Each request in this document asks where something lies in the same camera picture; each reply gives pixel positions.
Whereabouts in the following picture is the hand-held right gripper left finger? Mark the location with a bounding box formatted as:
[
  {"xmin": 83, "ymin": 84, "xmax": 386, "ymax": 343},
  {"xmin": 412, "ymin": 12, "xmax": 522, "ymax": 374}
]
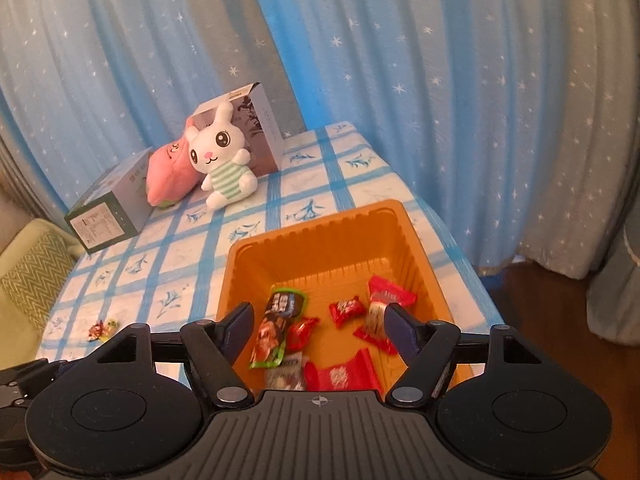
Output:
[{"xmin": 91, "ymin": 301, "xmax": 257, "ymax": 410}]

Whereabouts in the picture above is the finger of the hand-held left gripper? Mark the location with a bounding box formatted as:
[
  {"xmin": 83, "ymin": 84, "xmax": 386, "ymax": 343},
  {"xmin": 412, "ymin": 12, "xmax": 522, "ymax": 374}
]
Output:
[{"xmin": 17, "ymin": 358, "xmax": 69, "ymax": 386}]

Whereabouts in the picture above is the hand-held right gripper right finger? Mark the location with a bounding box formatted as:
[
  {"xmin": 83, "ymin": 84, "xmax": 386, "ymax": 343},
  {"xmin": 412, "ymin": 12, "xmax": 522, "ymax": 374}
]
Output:
[{"xmin": 384, "ymin": 302, "xmax": 548, "ymax": 408}]

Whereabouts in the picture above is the long dark green snack packet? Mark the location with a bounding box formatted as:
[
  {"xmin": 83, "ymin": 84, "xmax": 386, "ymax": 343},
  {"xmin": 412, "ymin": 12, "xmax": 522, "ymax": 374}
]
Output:
[{"xmin": 248, "ymin": 285, "xmax": 309, "ymax": 370}]

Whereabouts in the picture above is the big red snack packet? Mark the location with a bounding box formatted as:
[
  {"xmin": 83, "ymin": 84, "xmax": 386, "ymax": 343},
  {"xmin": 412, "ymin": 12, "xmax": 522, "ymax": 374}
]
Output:
[{"xmin": 353, "ymin": 274, "xmax": 419, "ymax": 357}]

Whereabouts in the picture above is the small red white-print candy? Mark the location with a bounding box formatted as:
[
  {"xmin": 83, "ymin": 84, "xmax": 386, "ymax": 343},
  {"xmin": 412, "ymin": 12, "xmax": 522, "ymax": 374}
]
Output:
[{"xmin": 328, "ymin": 295, "xmax": 364, "ymax": 330}]

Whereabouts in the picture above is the small shiny red candy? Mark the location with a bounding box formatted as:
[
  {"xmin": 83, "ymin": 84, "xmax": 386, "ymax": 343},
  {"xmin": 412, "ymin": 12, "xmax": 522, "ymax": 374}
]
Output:
[{"xmin": 286, "ymin": 316, "xmax": 321, "ymax": 354}]

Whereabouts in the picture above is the brown candy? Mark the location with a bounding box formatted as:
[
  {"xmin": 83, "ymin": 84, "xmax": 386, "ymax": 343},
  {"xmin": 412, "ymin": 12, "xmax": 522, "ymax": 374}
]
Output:
[{"xmin": 264, "ymin": 352, "xmax": 307, "ymax": 392}]

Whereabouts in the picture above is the wide dark red candy wrapper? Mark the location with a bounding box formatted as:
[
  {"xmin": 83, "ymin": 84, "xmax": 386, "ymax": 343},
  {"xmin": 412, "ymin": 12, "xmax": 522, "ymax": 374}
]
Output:
[{"xmin": 303, "ymin": 347, "xmax": 385, "ymax": 394}]

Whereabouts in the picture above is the orange plastic tray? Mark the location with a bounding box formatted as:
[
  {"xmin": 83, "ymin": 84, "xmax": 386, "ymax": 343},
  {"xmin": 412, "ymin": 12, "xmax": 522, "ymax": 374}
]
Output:
[{"xmin": 217, "ymin": 198, "xmax": 476, "ymax": 402}]

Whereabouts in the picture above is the green zigzag cushion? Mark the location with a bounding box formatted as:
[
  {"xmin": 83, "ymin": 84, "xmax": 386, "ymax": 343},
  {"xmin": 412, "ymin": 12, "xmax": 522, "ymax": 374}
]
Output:
[{"xmin": 0, "ymin": 232, "xmax": 81, "ymax": 334}]

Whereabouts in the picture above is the beige sofa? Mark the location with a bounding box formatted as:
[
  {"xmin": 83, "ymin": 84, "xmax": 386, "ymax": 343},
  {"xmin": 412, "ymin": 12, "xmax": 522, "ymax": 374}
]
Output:
[{"xmin": 0, "ymin": 190, "xmax": 84, "ymax": 369}]

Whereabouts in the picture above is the blue checked tablecloth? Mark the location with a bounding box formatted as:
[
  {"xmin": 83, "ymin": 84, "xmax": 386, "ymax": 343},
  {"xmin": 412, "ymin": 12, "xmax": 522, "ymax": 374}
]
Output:
[{"xmin": 42, "ymin": 120, "xmax": 506, "ymax": 397}]

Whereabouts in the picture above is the pink plush toy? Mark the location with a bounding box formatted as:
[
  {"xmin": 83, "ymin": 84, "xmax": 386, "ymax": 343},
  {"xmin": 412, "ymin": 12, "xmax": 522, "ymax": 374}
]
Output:
[{"xmin": 145, "ymin": 127, "xmax": 201, "ymax": 210}]

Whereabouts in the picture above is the dark green cardboard box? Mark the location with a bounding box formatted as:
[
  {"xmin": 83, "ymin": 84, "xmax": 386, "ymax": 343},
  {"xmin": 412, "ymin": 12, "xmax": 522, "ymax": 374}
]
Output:
[{"xmin": 63, "ymin": 147, "xmax": 157, "ymax": 255}]

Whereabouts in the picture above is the white rabbit plush toy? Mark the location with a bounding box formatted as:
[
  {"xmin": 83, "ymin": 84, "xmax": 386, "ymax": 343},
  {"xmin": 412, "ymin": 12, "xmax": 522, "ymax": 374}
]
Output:
[{"xmin": 184, "ymin": 101, "xmax": 259, "ymax": 211}]

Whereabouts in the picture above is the grey printed cardboard box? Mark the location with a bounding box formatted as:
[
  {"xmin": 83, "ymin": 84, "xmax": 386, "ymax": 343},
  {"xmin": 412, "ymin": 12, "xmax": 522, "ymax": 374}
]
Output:
[{"xmin": 192, "ymin": 81, "xmax": 284, "ymax": 177}]

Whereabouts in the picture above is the grey blue cloth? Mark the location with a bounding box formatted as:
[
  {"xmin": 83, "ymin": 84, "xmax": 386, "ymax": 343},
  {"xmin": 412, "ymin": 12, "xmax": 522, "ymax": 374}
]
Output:
[{"xmin": 584, "ymin": 204, "xmax": 640, "ymax": 347}]

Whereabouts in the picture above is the blue star curtain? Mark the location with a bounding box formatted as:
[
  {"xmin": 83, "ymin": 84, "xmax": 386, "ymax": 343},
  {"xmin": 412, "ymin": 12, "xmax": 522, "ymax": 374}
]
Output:
[{"xmin": 0, "ymin": 0, "xmax": 640, "ymax": 282}]

